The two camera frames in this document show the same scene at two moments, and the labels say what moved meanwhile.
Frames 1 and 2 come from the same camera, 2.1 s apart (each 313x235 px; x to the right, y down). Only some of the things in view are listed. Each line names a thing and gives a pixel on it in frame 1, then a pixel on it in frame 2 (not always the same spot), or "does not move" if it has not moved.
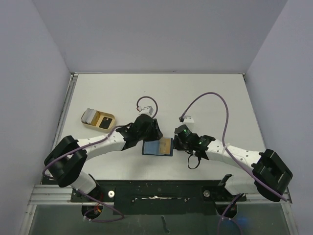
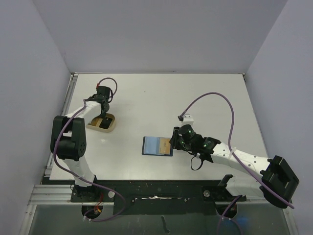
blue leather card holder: x=152 y=147 does not move
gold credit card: x=164 y=144 does not move
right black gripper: x=177 y=141 does not move
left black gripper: x=155 y=134 -> x=102 y=115
